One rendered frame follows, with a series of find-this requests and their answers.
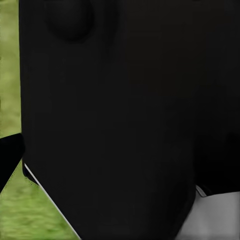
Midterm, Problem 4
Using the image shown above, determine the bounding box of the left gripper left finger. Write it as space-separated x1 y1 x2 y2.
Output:
0 133 26 193

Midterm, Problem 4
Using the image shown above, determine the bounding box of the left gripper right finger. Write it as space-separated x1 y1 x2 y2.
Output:
224 133 240 173

